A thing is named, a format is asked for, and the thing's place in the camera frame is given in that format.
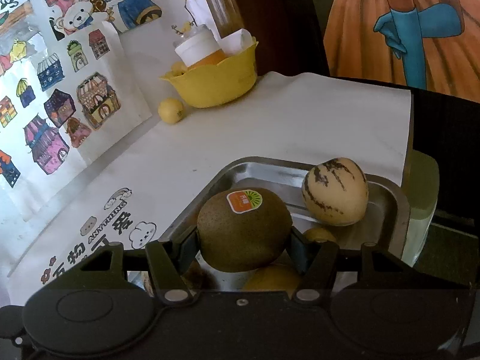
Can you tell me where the spotted green-brown pear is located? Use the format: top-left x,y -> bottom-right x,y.
304,227 -> 338,243

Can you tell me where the large green pear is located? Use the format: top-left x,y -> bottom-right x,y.
242,264 -> 301,296

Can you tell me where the large striped pepino melon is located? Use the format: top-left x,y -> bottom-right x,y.
302,158 -> 368,227

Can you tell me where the brown kiwi with sticker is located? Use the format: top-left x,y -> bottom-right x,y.
197,187 -> 293,272

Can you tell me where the small brown fruit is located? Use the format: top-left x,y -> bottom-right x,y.
181,259 -> 216,291

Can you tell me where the metal tray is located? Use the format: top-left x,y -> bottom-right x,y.
127,155 -> 412,293

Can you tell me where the white printed table mat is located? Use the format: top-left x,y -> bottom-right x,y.
1,72 -> 412,305

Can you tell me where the yellow lemon by bowl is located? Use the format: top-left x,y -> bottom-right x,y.
158,97 -> 185,125

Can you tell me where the yellow plastic bowl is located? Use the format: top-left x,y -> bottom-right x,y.
160,37 -> 258,109

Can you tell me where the house drawings paper poster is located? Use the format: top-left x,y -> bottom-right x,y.
1,22 -> 151,220

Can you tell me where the white cup in bowl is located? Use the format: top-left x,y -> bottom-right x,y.
174,24 -> 227,68

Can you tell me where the yellow flower sprig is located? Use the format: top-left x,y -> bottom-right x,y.
171,0 -> 199,37

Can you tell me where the orange dress girl poster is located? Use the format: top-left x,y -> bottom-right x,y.
324,0 -> 479,102

